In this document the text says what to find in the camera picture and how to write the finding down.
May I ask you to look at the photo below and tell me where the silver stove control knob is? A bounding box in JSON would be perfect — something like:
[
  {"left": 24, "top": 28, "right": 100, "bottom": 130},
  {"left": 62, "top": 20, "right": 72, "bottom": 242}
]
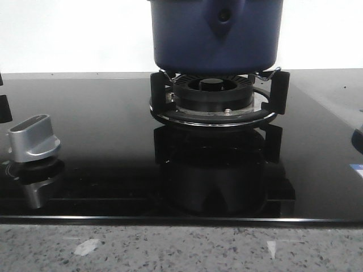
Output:
[{"left": 8, "top": 114, "right": 61, "bottom": 163}]

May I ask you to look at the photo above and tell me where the black glass gas stove top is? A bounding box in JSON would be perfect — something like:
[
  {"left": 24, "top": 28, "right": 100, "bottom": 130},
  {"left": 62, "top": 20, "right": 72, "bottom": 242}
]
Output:
[{"left": 1, "top": 78, "right": 362, "bottom": 226}]

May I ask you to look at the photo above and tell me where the dark blue cooking pot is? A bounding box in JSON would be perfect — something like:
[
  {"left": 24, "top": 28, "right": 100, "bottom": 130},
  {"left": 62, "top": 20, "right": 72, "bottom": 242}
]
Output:
[{"left": 150, "top": 0, "right": 283, "bottom": 75}]

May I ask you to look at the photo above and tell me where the blue white label sticker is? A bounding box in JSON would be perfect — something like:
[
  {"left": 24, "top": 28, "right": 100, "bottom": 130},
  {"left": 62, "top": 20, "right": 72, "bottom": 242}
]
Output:
[{"left": 350, "top": 164, "right": 363, "bottom": 178}]

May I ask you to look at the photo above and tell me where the black right gas burner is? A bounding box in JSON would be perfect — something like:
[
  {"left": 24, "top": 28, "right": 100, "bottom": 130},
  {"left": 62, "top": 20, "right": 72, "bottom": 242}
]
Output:
[{"left": 150, "top": 70, "right": 290, "bottom": 129}]

